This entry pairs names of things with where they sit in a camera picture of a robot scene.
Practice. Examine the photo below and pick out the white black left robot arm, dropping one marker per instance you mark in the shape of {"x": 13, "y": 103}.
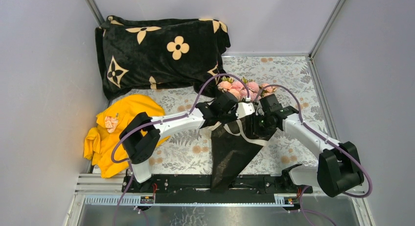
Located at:
{"x": 142, "y": 135}

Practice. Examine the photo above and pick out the cream satin ribbon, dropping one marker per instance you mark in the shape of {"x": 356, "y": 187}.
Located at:
{"x": 208, "y": 130}

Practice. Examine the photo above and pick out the floral patterned table cloth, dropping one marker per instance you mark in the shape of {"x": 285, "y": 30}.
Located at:
{"x": 189, "y": 152}

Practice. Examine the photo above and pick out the small pink fabric flower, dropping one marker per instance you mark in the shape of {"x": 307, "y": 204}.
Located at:
{"x": 111, "y": 123}

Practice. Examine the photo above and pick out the pink fake flower bunch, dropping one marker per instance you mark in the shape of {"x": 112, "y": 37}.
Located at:
{"x": 240, "y": 89}

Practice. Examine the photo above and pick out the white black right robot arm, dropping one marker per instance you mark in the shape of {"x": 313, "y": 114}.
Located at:
{"x": 337, "y": 170}

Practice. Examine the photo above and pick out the yellow cloth bag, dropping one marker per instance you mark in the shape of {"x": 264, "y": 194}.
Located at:
{"x": 99, "y": 144}

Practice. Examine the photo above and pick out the black wrapping paper sheet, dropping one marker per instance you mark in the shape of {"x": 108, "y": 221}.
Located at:
{"x": 231, "y": 154}

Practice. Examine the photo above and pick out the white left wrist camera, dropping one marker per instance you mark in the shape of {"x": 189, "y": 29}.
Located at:
{"x": 244, "y": 109}

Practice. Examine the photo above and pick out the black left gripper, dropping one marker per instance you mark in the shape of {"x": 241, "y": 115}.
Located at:
{"x": 233, "y": 117}

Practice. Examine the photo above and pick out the black blanket with beige flowers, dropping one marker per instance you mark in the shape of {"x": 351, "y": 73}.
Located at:
{"x": 160, "y": 54}

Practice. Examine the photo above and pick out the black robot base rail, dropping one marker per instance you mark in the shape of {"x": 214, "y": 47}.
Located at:
{"x": 248, "y": 189}

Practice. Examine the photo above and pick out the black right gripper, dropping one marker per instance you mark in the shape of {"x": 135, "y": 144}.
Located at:
{"x": 253, "y": 131}

